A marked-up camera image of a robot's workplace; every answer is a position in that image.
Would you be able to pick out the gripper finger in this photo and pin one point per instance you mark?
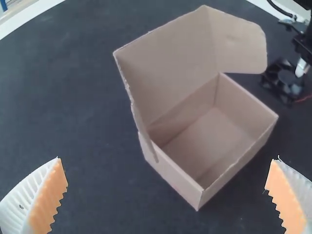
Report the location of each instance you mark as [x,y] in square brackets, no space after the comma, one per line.
[29,207]
[290,200]

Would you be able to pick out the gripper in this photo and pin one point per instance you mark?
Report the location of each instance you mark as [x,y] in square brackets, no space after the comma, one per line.
[303,41]

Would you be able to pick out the black square fan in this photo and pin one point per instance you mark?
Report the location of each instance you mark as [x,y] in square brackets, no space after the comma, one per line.
[284,78]

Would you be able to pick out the cardboard box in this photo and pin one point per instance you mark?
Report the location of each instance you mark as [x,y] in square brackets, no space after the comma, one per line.
[182,73]

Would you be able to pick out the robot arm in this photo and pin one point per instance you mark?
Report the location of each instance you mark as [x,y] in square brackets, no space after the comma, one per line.
[307,3]

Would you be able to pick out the black mat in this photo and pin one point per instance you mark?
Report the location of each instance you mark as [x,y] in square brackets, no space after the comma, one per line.
[73,97]

